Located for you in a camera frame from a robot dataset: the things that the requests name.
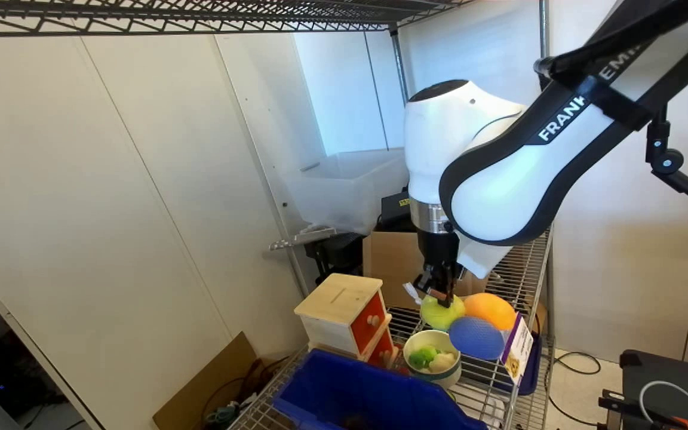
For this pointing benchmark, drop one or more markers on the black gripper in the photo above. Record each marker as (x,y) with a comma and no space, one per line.
(439,259)

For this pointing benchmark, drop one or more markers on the yellow plush ball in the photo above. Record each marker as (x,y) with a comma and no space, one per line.
(439,317)

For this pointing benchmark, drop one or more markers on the orange plush ball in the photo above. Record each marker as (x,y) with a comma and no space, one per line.
(491,310)

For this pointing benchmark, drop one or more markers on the purple white product tag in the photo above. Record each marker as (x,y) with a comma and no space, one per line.
(519,349)

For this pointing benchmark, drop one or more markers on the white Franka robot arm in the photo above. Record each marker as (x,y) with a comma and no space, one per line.
(454,134)

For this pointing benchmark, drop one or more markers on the open brown cardboard box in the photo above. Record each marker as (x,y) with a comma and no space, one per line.
(391,263)

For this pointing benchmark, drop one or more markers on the green plush toy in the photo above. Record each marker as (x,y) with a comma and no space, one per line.
(420,357)

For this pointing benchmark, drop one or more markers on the wooden box red drawers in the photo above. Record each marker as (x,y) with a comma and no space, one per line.
(335,299)

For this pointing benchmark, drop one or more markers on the white bowl teal rim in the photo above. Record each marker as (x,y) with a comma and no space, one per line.
(449,375)

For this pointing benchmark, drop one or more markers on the black case yellow logo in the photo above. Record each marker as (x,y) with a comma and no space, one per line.
(394,216)

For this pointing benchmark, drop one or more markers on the blue plastic bin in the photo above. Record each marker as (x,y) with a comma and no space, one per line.
(375,391)

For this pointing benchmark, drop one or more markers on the dark blue pouch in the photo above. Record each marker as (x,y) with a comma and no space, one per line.
(531,373)

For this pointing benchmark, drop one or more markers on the clear plastic storage bin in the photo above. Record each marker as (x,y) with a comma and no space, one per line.
(345,191)

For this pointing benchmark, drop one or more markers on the flat brown cardboard sheet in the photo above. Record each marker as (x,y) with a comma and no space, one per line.
(200,391)

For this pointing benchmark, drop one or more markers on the grey metal shelf bracket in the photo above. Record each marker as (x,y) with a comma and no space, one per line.
(298,238)

